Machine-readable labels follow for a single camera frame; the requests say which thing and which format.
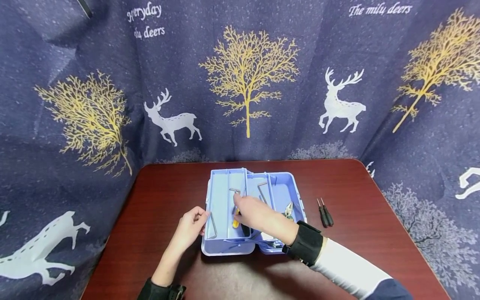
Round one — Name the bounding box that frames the person's left hand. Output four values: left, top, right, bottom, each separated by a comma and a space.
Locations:
176, 206, 210, 251

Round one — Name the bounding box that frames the person's right hand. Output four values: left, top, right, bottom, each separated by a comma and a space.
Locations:
232, 194, 300, 247

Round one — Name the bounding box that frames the yellow and black screwdriver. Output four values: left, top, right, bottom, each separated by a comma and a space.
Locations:
232, 207, 252, 238

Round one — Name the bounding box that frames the light blue plastic toolbox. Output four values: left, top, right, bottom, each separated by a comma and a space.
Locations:
201, 167, 308, 256

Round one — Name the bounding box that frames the person's left forearm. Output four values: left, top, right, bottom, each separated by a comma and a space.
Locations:
150, 241, 189, 288

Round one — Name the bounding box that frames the person's right forearm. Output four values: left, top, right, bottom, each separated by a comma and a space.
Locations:
310, 237, 414, 300

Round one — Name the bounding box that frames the black wrist band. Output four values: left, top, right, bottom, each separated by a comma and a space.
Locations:
281, 220, 325, 268
136, 277, 188, 300

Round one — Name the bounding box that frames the small black screwdriver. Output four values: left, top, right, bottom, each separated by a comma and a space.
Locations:
320, 197, 335, 227
316, 198, 328, 228

